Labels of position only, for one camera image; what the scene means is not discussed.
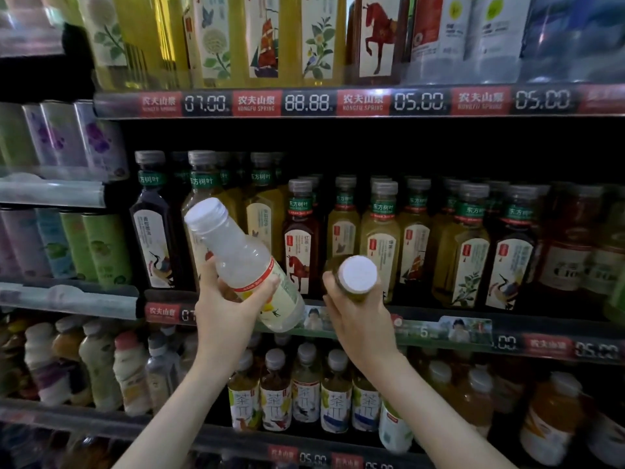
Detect person's left hand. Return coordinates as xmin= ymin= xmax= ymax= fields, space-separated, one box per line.
xmin=190 ymin=253 xmax=279 ymax=382

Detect person's right hand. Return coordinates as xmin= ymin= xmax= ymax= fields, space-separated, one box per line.
xmin=322 ymin=271 xmax=402 ymax=382

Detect pale brown bottle white cap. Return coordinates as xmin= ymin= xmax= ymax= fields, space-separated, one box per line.
xmin=335 ymin=255 xmax=380 ymax=301

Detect pale lemon drink bottle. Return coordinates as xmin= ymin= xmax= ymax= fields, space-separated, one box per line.
xmin=184 ymin=197 xmax=307 ymax=334

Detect drinks shelf unit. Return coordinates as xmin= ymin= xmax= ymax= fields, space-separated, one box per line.
xmin=0 ymin=78 xmax=625 ymax=469

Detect row of clear water bottles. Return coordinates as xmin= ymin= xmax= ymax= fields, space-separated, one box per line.
xmin=405 ymin=0 xmax=625 ymax=86

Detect person's right forearm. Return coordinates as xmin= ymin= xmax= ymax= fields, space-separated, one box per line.
xmin=366 ymin=356 xmax=516 ymax=469

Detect person's left forearm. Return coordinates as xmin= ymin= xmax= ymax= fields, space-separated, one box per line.
xmin=112 ymin=361 xmax=250 ymax=469

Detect narrow shelf price strip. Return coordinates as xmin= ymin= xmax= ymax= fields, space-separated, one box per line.
xmin=268 ymin=442 xmax=396 ymax=469

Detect red shelf price strip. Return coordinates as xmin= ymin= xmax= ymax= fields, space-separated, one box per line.
xmin=145 ymin=288 xmax=625 ymax=365
xmin=94 ymin=85 xmax=625 ymax=120

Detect row of pastel drink cans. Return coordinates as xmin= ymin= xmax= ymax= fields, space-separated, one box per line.
xmin=0 ymin=208 xmax=133 ymax=289
xmin=0 ymin=100 xmax=130 ymax=182

